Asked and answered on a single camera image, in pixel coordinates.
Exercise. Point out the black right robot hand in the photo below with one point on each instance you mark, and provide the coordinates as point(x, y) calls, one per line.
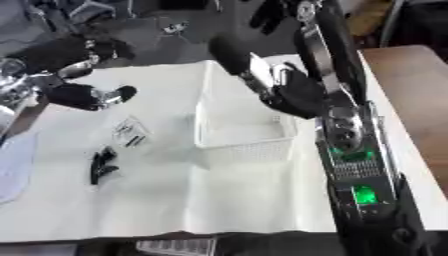
point(297, 95)

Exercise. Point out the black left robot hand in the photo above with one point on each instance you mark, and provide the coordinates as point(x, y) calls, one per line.
point(73, 96)

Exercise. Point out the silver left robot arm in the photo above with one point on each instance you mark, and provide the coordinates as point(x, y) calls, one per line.
point(14, 90)

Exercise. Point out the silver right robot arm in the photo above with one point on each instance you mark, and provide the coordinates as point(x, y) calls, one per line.
point(364, 186)

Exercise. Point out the white plastic mesh basket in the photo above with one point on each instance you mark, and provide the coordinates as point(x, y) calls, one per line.
point(245, 133)

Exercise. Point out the clear bag of screws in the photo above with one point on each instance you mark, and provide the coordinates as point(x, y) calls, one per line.
point(132, 132)

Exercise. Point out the grey chair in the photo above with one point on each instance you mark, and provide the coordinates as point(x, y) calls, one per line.
point(90, 10)

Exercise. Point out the clear plastic sheet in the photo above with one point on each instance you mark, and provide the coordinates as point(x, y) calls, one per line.
point(14, 166)

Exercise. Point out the small black white floor object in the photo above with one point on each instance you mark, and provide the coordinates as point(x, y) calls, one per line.
point(175, 28)

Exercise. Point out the white ribbed tray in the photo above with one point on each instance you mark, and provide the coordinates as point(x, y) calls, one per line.
point(178, 246)

